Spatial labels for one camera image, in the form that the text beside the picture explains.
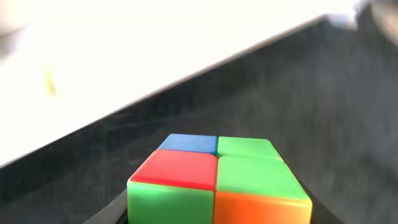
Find many-coloured puzzle cube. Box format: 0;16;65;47
126;133;313;224

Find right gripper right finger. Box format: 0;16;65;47
292;174;346;224

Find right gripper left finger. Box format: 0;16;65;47
82;189;129;224

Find white shelf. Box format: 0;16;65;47
0;0;358;167

